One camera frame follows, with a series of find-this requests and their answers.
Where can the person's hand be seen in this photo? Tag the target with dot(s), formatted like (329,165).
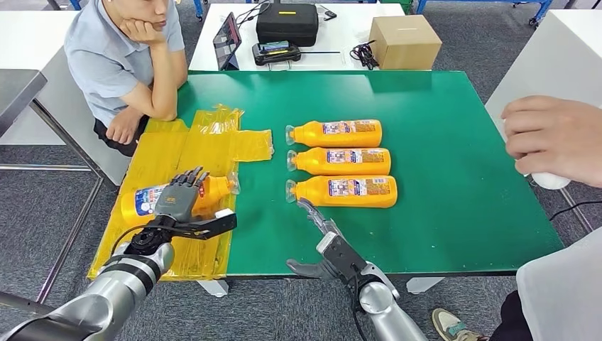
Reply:
(559,136)

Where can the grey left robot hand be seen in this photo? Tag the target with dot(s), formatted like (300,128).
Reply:
(176,202)

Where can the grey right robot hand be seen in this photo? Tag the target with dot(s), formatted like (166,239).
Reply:
(315,215)

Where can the orange plastic bottle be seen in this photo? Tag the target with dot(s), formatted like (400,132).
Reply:
(345,194)
(343,164)
(141,204)
(338,136)

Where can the white handheld device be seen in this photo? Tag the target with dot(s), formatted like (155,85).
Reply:
(550,182)

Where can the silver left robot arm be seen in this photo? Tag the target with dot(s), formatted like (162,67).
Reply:
(117,282)

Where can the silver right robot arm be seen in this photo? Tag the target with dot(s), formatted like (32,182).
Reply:
(390,315)

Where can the yellow plastic sheet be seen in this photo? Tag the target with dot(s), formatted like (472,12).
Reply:
(202,146)

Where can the white desk with metal legs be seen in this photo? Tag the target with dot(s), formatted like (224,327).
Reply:
(541,52)

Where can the seated person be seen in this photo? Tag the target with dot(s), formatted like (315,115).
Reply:
(110,66)

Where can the standing person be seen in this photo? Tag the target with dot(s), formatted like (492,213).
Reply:
(564,292)

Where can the black tablet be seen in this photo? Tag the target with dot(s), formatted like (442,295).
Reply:
(226,43)

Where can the black handheld controller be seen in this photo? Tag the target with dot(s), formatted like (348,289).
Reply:
(276,53)

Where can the brown cardboard box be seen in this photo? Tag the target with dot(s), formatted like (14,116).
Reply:
(404,43)

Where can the white table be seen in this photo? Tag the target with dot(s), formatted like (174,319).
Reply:
(338,32)

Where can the black carrying case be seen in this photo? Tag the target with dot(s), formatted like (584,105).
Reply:
(287,24)

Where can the white desk with side panel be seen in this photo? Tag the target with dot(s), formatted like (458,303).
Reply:
(33,37)

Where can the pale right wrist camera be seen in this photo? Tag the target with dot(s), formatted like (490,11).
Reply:
(343,259)

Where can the blue cart frame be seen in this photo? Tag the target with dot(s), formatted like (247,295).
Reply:
(545,7)

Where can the grey desk with metal frame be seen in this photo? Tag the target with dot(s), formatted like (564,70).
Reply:
(16,94)

